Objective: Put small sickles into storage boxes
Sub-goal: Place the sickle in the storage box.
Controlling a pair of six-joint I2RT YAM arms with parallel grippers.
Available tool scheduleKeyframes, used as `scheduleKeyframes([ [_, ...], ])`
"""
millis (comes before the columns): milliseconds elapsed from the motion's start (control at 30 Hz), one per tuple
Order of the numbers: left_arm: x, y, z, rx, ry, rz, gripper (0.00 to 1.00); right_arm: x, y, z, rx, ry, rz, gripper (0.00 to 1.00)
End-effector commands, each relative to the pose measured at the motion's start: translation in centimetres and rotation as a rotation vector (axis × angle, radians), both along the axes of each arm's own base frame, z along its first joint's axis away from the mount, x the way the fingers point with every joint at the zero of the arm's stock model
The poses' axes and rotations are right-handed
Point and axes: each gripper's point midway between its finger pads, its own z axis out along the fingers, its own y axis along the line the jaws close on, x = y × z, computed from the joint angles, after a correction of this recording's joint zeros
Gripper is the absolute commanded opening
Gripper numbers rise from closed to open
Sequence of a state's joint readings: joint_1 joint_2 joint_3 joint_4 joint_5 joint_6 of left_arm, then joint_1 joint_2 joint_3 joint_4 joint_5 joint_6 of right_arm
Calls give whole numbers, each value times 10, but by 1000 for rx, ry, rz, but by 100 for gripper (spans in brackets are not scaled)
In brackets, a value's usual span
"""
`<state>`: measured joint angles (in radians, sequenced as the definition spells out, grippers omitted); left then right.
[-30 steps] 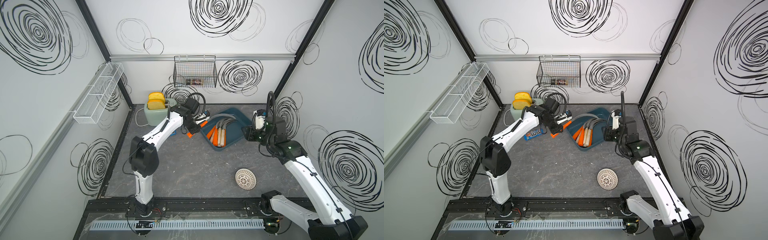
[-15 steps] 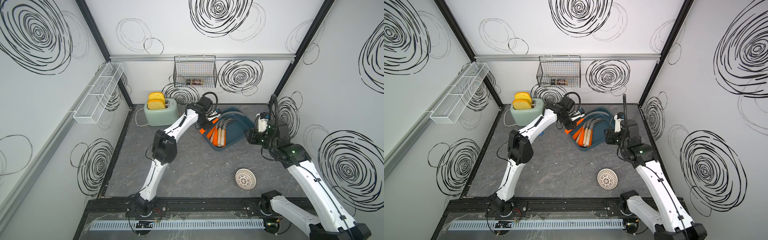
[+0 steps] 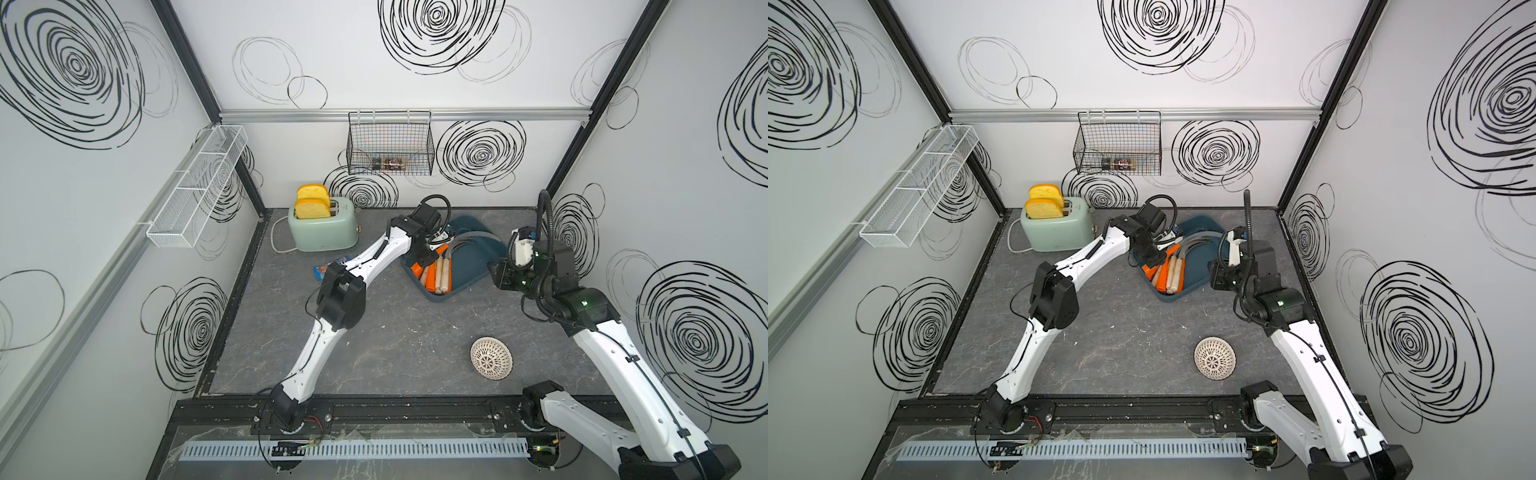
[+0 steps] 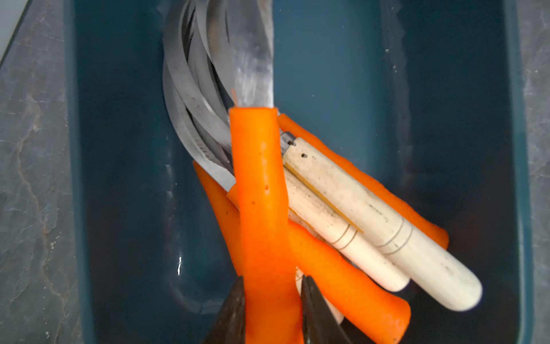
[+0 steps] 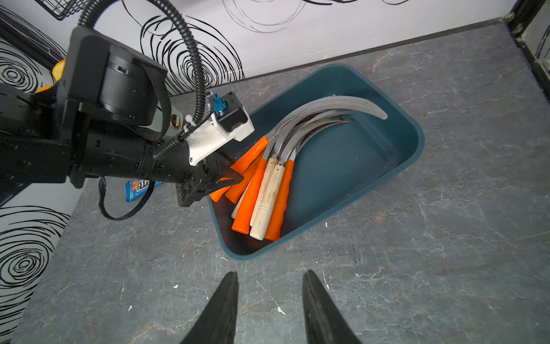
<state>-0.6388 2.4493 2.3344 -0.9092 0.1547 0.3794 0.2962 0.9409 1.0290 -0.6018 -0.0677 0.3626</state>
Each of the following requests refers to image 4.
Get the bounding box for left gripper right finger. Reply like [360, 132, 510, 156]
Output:
[301, 275, 352, 344]

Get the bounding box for orange handled sickle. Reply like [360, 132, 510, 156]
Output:
[163, 63, 243, 276]

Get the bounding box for wooden handled sickle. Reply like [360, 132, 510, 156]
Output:
[289, 210, 345, 325]

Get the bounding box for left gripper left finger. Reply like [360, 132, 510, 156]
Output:
[203, 276, 246, 344]

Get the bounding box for teal plastic storage box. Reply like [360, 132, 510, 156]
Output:
[64, 1, 534, 343]

